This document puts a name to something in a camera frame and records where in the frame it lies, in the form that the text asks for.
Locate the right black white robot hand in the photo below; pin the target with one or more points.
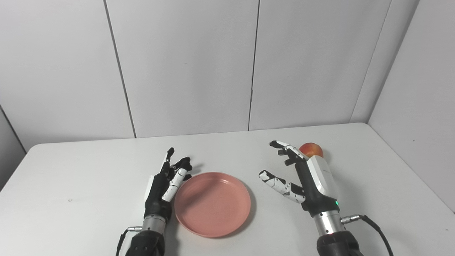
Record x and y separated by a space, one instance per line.
316 185

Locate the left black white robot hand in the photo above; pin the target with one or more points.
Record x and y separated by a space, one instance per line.
158 199

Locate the red yellow apple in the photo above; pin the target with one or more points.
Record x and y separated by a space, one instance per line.
312 149

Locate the pink round plate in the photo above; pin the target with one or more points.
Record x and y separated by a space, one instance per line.
212 204

